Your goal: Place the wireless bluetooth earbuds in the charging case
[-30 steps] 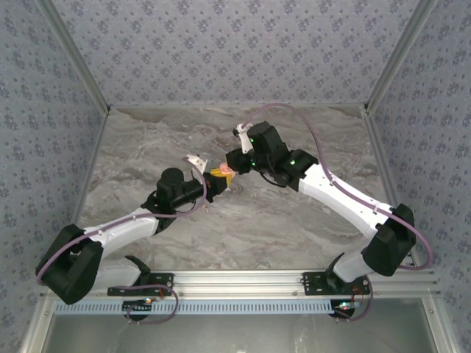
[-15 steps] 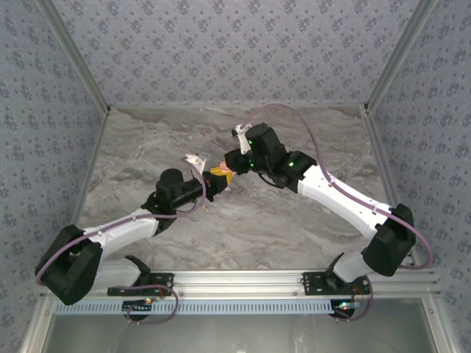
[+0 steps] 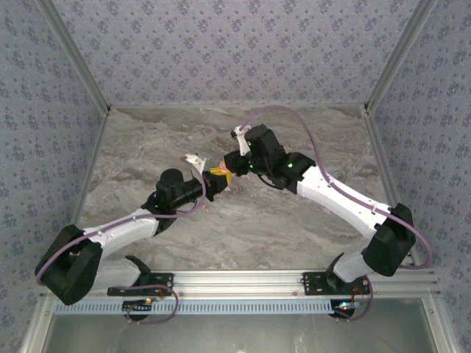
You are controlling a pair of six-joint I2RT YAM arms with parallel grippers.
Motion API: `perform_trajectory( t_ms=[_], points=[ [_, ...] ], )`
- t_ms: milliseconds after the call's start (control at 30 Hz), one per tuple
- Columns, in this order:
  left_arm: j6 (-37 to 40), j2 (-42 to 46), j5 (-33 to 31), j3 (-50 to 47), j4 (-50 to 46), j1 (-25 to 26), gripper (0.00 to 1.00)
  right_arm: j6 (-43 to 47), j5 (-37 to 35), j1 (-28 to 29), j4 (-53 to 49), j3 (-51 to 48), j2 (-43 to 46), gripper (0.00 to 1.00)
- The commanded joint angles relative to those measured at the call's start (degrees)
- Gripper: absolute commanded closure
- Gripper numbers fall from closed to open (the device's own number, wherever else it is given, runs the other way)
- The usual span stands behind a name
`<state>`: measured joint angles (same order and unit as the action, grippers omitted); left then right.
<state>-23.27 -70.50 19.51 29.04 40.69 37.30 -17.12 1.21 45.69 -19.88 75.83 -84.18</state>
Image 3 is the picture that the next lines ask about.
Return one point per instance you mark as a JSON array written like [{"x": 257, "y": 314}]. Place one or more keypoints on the aluminium side rail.
[
  {"x": 96, "y": 147},
  {"x": 385, "y": 162}
]

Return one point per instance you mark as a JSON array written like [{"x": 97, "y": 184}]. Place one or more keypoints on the pink earbud charging case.
[{"x": 222, "y": 166}]

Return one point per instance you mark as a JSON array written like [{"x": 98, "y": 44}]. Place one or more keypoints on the left aluminium side rail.
[{"x": 96, "y": 147}]

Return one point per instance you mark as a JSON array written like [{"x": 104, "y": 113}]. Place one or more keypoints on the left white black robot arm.
[{"x": 121, "y": 229}]

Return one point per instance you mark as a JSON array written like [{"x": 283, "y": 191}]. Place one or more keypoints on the black controller board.
[
  {"x": 344, "y": 308},
  {"x": 138, "y": 306}
]

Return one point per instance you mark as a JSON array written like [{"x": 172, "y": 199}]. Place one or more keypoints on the aluminium frame post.
[
  {"x": 400, "y": 55},
  {"x": 76, "y": 55}
]

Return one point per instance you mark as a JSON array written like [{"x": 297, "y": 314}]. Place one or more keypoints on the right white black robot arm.
[{"x": 331, "y": 198}]

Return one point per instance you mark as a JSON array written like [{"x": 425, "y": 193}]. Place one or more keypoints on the left aluminium frame post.
[{"x": 76, "y": 55}]

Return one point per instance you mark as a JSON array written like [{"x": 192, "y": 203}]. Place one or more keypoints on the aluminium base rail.
[{"x": 239, "y": 283}]

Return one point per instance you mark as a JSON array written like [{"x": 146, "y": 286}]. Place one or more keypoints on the right aluminium frame post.
[{"x": 400, "y": 55}]

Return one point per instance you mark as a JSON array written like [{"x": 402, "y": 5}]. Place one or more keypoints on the right aluminium side rail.
[{"x": 385, "y": 162}]

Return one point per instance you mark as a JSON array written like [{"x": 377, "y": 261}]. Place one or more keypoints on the left black controller board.
[{"x": 138, "y": 306}]

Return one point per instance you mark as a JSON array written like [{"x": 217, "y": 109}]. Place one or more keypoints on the grey metal panel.
[{"x": 239, "y": 334}]

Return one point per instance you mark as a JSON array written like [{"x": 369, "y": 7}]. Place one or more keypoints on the right black controller board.
[{"x": 344, "y": 308}]

